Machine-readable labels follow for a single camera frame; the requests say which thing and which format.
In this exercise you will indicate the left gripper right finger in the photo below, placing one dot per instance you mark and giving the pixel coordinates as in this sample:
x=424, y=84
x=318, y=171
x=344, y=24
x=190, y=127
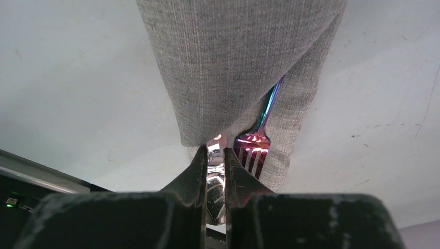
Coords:
x=259, y=218

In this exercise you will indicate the aluminium frame rail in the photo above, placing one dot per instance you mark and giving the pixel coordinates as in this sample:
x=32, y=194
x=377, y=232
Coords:
x=39, y=175

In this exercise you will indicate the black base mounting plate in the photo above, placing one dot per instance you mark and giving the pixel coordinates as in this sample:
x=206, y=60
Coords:
x=19, y=198

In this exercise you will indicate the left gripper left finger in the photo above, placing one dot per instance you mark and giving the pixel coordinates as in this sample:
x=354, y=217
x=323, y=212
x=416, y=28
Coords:
x=173, y=217

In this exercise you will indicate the grey cloth napkin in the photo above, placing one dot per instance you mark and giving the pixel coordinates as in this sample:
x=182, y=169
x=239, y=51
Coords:
x=219, y=59

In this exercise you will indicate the pink metal fork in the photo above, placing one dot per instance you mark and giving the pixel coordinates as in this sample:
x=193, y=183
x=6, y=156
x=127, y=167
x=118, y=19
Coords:
x=253, y=145

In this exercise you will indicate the metal spoon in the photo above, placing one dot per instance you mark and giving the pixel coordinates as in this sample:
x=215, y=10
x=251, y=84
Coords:
x=216, y=211

